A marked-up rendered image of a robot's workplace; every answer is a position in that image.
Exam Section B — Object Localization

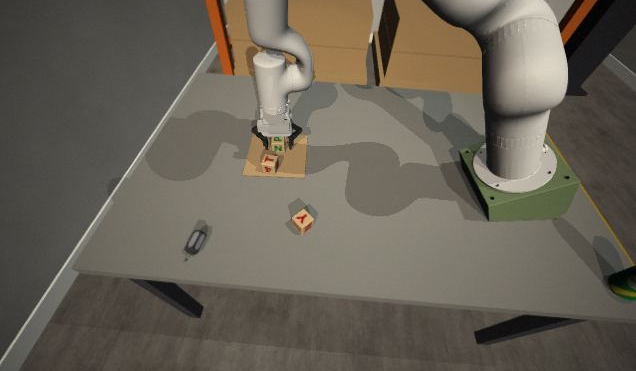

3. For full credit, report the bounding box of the green drink can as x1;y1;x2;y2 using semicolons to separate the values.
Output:
608;265;636;301

